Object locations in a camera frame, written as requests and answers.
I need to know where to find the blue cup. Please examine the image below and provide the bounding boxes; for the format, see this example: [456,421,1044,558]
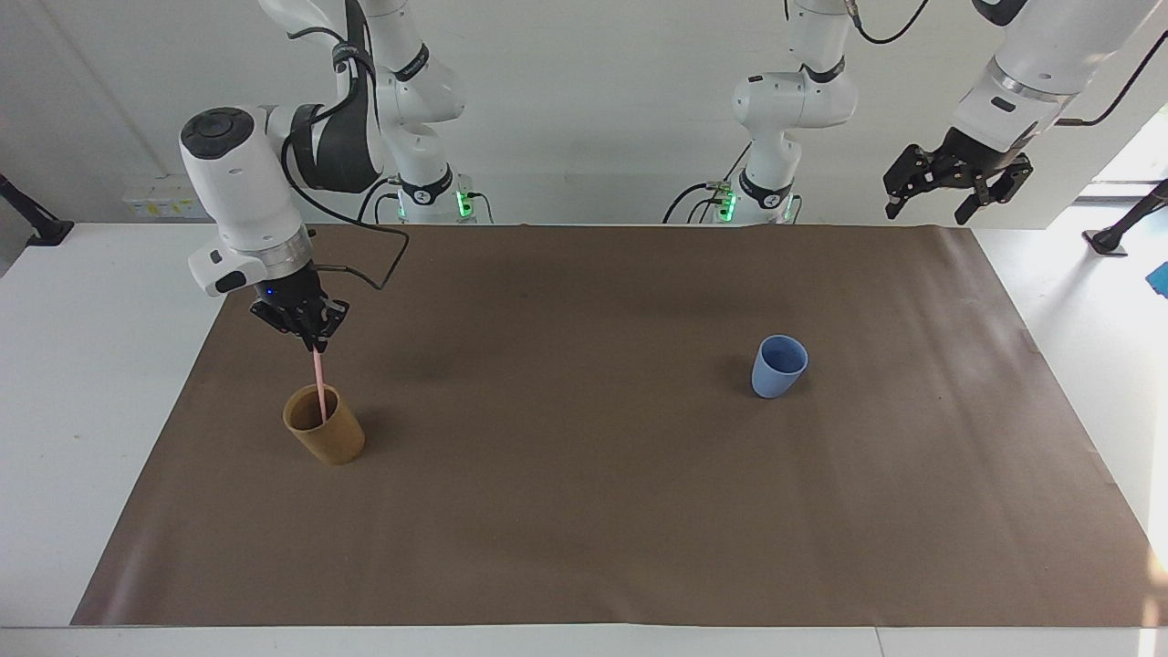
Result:
[750,334,810,401]

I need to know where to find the white power strip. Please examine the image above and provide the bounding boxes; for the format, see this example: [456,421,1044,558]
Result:
[122,176,207,221]

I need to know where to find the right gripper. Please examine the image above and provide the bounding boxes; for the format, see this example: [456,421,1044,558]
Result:
[250,264,350,354]

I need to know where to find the black cable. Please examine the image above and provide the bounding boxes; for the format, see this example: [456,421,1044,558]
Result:
[280,100,411,294]
[662,181,733,225]
[1056,29,1168,128]
[843,0,931,46]
[357,175,403,225]

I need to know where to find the brown cup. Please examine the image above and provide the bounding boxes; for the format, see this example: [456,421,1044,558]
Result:
[282,383,367,467]

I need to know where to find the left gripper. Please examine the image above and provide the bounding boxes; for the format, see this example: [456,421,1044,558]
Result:
[882,127,1035,226]

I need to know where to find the black stand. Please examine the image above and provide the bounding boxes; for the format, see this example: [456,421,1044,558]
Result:
[0,172,75,248]
[1082,177,1168,257]

